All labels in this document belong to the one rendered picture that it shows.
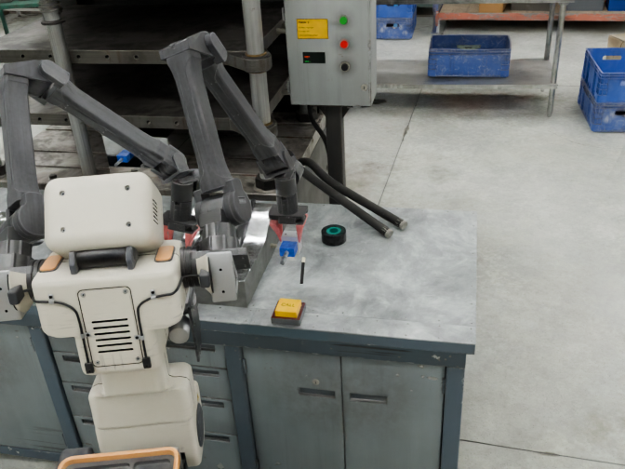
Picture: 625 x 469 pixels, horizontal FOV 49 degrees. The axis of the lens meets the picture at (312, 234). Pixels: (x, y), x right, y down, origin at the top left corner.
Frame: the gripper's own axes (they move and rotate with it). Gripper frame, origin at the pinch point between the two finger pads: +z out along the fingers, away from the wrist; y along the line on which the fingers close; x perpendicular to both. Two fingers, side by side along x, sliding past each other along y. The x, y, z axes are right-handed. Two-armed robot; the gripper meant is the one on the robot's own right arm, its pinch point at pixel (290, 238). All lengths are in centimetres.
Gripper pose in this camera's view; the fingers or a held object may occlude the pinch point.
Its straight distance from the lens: 195.2
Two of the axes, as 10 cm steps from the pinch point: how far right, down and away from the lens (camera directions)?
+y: -9.8, -0.5, 2.1
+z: 0.6, 8.7, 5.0
